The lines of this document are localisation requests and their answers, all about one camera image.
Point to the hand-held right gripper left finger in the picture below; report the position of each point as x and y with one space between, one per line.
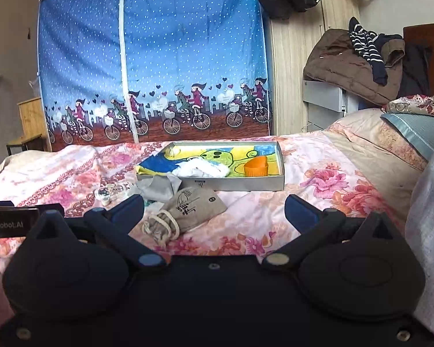
132 206

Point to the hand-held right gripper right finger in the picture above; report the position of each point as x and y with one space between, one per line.
299 212

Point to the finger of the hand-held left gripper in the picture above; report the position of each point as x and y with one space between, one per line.
51 206

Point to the small white printed pouch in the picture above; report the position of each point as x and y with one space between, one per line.
105 194

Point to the grey cloth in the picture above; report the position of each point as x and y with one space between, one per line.
159 188

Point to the grey tray box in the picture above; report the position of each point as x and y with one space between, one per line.
238 184

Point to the white cloth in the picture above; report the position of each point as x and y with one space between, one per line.
199 169

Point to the pink floral bed sheet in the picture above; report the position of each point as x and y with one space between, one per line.
311 188

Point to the orange cup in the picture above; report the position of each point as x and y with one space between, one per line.
256 168

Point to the small dark table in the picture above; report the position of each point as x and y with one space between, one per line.
21 140

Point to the wooden side cabinet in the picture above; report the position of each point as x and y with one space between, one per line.
30 115

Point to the grey cabinet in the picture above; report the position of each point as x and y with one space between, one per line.
322 97

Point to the white plastic bag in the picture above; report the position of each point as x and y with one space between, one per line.
34 86

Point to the grey blanket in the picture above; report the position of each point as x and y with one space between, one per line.
430 224

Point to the light blue pillow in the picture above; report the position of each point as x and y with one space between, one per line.
419 133

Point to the wooden wardrobe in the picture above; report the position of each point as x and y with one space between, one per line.
293 61

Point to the brown jacket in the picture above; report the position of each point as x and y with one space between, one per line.
340 65

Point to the floral pillow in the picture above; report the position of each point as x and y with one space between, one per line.
412 106

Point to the blue printed fabric wardrobe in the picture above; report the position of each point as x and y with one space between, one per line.
184 43

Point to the striped garment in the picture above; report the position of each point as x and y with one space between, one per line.
365 47

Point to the black garment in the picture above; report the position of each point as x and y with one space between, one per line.
416 72

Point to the dark blue garment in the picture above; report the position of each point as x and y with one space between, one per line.
388 39

